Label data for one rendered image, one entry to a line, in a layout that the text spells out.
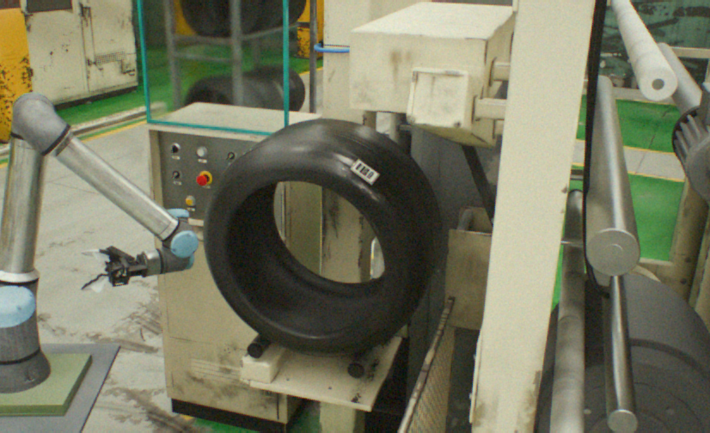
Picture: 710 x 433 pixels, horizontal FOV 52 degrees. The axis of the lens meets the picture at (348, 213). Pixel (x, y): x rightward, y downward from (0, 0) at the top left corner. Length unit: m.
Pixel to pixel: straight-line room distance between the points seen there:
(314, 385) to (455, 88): 1.05
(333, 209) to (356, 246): 0.13
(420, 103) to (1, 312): 1.51
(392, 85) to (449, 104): 0.15
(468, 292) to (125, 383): 1.94
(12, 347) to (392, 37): 1.54
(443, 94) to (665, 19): 9.45
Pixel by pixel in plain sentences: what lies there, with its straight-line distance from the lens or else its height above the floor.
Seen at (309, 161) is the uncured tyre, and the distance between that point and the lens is 1.68.
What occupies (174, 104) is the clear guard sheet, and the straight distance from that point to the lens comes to 2.69.
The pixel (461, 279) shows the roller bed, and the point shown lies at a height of 1.05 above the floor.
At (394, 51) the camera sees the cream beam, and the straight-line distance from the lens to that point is 1.31.
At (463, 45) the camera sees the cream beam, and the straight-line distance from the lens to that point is 1.29.
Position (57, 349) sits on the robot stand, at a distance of 2.68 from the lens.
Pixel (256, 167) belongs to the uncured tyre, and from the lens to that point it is 1.74.
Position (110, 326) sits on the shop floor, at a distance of 3.99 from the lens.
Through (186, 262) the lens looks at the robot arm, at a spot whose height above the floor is 0.87.
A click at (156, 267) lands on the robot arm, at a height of 0.88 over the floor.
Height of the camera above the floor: 1.95
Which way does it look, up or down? 22 degrees down
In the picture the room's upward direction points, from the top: 1 degrees clockwise
